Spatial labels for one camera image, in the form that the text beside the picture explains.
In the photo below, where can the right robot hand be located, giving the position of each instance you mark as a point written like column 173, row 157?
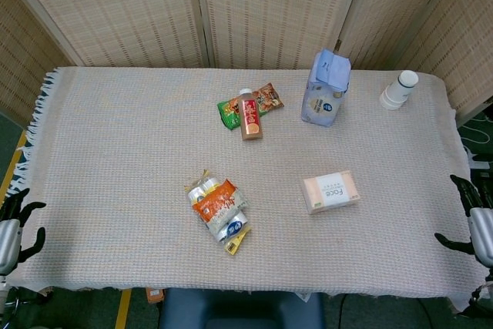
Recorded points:
column 483, row 232

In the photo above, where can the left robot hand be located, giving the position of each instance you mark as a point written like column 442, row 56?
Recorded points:
column 7, row 238

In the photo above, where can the tissue pack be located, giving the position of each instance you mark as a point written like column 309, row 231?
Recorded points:
column 331, row 190

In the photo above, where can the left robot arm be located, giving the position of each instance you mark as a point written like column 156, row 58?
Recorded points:
column 3, row 294

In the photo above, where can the small orange box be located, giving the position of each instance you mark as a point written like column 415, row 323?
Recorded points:
column 155, row 295

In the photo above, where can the blue white bag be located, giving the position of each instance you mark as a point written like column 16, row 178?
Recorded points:
column 321, row 105

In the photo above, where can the beige woven tablecloth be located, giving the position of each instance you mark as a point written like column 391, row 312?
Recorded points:
column 115, row 171

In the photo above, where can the white bottle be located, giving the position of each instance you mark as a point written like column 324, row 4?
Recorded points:
column 396, row 94

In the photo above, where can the woven bamboo screen panel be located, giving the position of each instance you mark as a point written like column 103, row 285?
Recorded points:
column 23, row 55
column 277, row 9
column 393, row 17
column 462, row 36
column 115, row 9

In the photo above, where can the orange and white snack bag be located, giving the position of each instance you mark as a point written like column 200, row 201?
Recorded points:
column 217, row 205

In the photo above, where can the orange snack bag bundle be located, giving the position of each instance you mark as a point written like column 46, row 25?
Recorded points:
column 233, row 229

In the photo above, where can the brass screen hinge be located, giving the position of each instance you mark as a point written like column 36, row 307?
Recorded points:
column 338, row 44

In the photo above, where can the blue padded seat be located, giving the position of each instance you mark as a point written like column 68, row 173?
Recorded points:
column 239, row 306

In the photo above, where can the green and orange snack bag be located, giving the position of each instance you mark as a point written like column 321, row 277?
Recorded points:
column 227, row 113

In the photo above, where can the brown juice bottle red label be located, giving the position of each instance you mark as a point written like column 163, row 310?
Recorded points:
column 250, row 121

